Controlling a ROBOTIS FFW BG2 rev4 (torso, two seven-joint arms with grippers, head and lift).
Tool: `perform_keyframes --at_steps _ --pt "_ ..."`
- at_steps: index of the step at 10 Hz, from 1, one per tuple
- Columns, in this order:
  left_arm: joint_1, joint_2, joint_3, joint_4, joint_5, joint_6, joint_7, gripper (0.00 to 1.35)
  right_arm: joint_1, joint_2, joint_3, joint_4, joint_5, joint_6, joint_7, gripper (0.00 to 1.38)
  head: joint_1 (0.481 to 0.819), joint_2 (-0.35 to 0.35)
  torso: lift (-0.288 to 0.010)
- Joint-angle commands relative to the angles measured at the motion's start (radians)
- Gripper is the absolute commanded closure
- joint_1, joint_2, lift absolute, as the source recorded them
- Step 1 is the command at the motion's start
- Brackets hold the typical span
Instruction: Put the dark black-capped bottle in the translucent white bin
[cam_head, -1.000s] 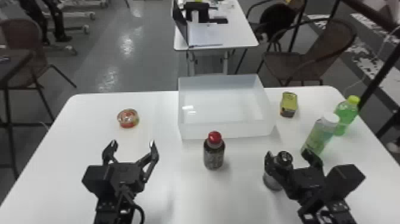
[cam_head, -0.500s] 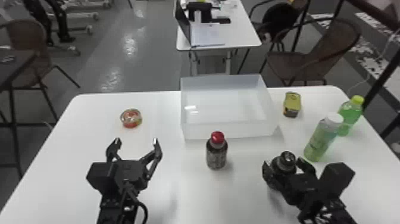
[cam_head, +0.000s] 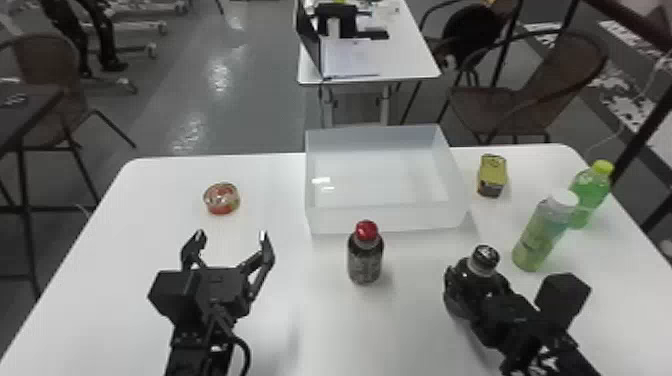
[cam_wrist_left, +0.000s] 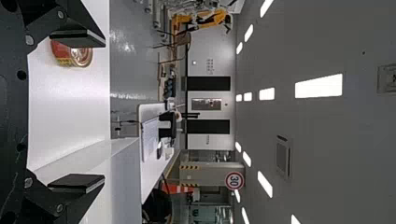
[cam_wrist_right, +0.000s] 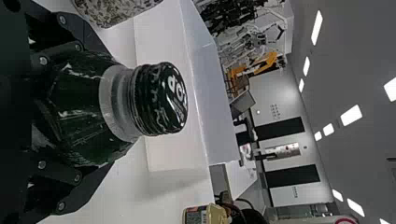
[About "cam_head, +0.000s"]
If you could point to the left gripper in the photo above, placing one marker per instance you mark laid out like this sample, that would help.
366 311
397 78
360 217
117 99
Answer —
223 291

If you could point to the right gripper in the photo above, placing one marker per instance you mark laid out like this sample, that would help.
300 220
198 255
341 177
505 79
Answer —
512 320

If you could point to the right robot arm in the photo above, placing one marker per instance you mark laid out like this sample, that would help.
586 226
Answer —
551 359

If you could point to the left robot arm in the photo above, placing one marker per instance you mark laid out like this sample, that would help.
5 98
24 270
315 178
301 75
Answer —
197 352

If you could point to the red can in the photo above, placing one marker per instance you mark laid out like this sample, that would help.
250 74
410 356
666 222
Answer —
221 199

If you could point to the black bottle with red cap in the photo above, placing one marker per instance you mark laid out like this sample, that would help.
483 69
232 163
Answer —
365 260

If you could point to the green bottle with white cap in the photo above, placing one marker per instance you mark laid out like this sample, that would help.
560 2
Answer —
540 231

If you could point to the yellow can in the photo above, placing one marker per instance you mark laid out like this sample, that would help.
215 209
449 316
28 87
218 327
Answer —
492 176

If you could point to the clear box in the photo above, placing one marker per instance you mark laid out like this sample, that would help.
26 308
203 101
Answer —
383 184

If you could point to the green bottle with yellow cap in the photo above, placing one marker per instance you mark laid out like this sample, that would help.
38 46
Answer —
588 191

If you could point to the brown chair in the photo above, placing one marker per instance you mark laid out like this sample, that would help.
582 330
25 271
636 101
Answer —
504 107
44 68

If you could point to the white side table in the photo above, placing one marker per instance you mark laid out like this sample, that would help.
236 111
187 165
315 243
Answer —
404 52

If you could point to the black chair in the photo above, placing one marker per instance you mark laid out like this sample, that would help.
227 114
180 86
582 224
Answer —
470 26

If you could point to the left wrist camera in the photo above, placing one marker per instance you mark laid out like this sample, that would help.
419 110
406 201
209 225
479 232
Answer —
172 296

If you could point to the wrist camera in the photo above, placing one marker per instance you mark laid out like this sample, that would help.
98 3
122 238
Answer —
563 299
172 296

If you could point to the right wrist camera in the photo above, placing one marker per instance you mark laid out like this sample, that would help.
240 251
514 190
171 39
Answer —
563 299

